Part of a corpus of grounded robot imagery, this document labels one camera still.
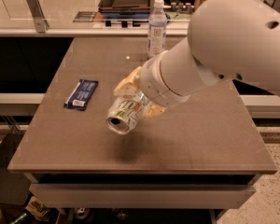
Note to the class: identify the white green 7up can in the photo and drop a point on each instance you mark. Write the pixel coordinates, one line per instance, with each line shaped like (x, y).
(125, 112)

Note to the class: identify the left metal glass bracket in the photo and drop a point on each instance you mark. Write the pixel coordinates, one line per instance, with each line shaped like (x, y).
(40, 22)

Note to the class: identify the clear plastic water bottle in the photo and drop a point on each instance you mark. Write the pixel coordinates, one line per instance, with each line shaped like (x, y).
(157, 22)

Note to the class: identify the brown paper bag below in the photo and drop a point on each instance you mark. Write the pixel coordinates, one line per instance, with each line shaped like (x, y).
(37, 209)

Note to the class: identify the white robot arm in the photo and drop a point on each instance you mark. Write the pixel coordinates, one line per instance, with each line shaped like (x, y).
(227, 39)

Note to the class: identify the green glass bottle below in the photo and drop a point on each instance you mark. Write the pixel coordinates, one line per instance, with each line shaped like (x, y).
(23, 218)

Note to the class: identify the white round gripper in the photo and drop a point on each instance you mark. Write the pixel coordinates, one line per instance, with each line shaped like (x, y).
(153, 79)

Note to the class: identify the blue snack bar wrapper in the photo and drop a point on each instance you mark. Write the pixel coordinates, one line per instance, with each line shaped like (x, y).
(81, 94)

